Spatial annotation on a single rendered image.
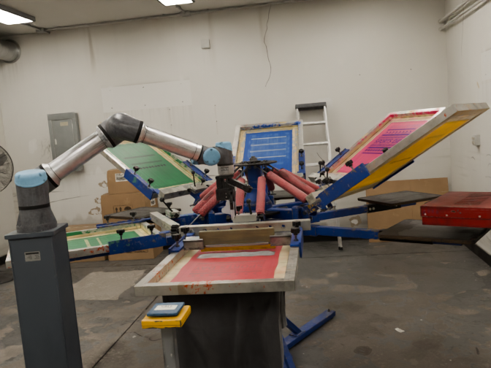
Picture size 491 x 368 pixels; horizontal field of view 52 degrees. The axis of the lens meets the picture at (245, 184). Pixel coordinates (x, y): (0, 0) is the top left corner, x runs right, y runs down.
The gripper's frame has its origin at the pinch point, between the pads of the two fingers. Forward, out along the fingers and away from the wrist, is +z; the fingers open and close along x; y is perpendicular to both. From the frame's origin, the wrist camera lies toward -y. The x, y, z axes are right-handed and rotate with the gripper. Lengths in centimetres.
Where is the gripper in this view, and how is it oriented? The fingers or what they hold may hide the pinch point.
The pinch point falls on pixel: (234, 216)
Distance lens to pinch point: 237.8
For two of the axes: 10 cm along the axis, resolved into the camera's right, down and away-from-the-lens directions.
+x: -1.2, 1.1, -9.9
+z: 0.9, 9.9, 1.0
